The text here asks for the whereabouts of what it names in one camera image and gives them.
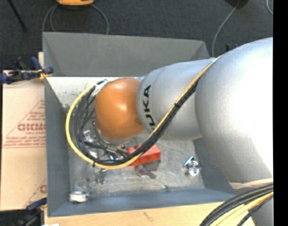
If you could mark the clear plastic bottle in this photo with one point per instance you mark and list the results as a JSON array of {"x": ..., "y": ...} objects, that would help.
[{"x": 81, "y": 192}]

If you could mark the red-brown flat block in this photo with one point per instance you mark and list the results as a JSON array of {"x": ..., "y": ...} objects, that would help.
[{"x": 150, "y": 155}]

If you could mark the dark purple flat thing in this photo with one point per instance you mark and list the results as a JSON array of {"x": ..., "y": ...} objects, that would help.
[{"x": 144, "y": 171}]

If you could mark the brown cardboard board red print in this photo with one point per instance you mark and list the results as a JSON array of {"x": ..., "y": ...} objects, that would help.
[{"x": 21, "y": 102}]

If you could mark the grey metal bin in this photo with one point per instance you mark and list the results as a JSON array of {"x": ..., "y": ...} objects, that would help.
[{"x": 115, "y": 55}]

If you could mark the small green thin piece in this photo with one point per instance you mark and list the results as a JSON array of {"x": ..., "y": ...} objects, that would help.
[{"x": 165, "y": 187}]

